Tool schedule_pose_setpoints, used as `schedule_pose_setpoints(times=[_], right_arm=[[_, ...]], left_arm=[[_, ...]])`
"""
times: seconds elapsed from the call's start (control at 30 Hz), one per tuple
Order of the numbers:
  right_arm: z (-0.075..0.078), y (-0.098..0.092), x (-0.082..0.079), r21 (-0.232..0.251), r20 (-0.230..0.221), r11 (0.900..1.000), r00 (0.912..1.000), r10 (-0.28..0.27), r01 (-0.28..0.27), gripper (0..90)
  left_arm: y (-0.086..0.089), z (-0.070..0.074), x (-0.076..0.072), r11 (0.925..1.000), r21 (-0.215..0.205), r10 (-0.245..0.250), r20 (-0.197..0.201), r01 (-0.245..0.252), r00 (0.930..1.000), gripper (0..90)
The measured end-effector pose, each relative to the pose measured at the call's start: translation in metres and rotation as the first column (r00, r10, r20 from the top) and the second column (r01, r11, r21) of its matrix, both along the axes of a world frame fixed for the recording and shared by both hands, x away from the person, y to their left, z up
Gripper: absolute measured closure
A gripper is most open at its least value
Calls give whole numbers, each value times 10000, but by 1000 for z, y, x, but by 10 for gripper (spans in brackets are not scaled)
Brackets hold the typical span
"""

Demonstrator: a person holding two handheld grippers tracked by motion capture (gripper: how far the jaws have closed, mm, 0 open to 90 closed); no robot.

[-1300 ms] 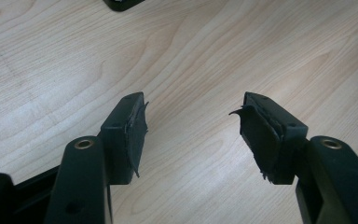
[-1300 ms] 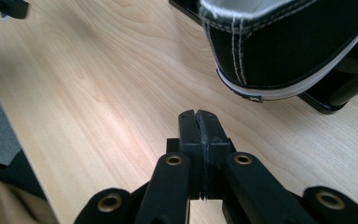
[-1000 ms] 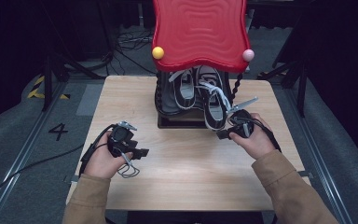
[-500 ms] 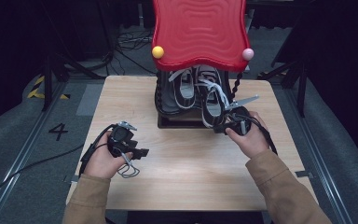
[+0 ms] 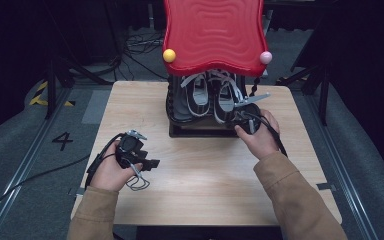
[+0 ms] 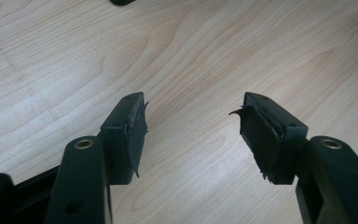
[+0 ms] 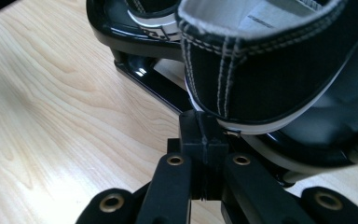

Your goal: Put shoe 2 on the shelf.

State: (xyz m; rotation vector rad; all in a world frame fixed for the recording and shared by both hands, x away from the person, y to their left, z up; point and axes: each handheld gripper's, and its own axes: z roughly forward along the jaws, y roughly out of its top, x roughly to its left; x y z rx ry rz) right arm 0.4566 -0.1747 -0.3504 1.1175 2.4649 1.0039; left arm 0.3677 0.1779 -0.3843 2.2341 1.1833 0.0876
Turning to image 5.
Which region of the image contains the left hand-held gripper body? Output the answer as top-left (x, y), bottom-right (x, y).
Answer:
top-left (114, 129), bottom-right (149, 169)

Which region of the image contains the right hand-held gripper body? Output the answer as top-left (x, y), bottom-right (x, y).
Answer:
top-left (231, 92), bottom-right (272, 135)

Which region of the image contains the black white canvas sneaker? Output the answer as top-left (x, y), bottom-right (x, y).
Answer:
top-left (180, 72), bottom-right (212, 118)
top-left (209, 69), bottom-right (246, 125)

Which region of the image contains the red and black shoe rack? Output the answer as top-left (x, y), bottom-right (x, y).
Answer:
top-left (161, 0), bottom-right (274, 139)

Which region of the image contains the person's right hand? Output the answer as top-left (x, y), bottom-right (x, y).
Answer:
top-left (234, 108), bottom-right (281, 161)

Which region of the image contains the person's left hand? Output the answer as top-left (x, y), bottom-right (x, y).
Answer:
top-left (89, 139), bottom-right (145, 193)

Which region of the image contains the black metal stand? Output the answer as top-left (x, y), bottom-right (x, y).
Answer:
top-left (43, 54), bottom-right (115, 120)
top-left (275, 49), bottom-right (333, 127)

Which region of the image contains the grey wire loop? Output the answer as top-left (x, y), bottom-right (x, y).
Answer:
top-left (125, 162), bottom-right (151, 192)

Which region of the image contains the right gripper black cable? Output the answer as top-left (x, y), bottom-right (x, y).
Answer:
top-left (243, 111), bottom-right (289, 158)

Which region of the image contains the black floor cable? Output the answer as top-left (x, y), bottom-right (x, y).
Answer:
top-left (0, 153), bottom-right (92, 231)

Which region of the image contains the bundle of black cables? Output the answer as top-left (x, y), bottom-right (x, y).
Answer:
top-left (113, 28), bottom-right (168, 82)

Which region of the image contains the metal floor rail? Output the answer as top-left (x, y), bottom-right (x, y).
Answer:
top-left (0, 87), bottom-right (76, 240)
top-left (298, 89), bottom-right (379, 240)

